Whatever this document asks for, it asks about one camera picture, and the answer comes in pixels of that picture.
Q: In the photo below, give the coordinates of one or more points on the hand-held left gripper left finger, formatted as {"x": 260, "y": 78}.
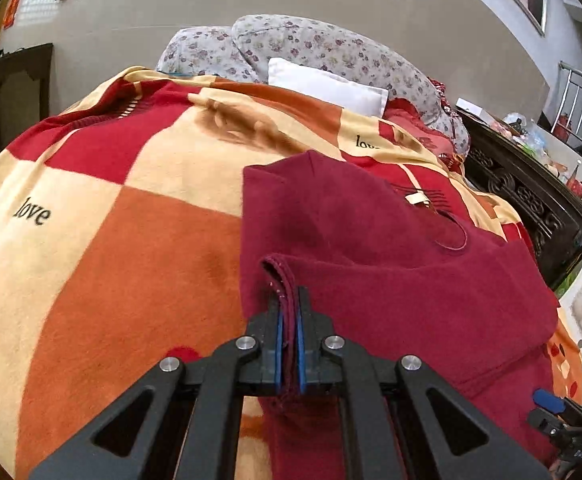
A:
{"x": 279, "y": 355}

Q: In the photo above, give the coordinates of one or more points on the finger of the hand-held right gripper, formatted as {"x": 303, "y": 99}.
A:
{"x": 547, "y": 399}

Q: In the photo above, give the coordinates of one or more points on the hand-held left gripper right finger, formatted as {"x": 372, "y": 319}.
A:
{"x": 301, "y": 355}

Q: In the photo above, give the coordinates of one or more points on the maroon knit garment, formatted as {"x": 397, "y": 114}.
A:
{"x": 396, "y": 260}

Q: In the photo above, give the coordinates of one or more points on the checkered orange red blanket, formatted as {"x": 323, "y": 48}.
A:
{"x": 121, "y": 260}

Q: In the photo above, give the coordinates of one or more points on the dark carved wooden headboard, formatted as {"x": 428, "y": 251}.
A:
{"x": 526, "y": 195}

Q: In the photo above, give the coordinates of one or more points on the clutter pile on headboard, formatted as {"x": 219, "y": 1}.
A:
{"x": 546, "y": 145}

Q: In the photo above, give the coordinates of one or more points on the red pillow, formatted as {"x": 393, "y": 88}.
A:
{"x": 416, "y": 122}

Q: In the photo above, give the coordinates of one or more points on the white pillow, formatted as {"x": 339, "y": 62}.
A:
{"x": 321, "y": 85}

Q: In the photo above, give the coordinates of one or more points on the metal railing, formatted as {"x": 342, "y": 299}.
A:
{"x": 578, "y": 105}

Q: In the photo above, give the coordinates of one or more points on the grey floral pillow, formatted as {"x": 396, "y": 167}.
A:
{"x": 201, "y": 55}

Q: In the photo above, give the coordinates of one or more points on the grey floral folded quilt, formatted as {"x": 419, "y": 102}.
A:
{"x": 331, "y": 45}

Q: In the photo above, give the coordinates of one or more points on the dark wooden cabinet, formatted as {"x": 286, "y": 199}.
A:
{"x": 6, "y": 90}

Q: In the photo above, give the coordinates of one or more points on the red wall paper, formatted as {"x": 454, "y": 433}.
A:
{"x": 13, "y": 9}

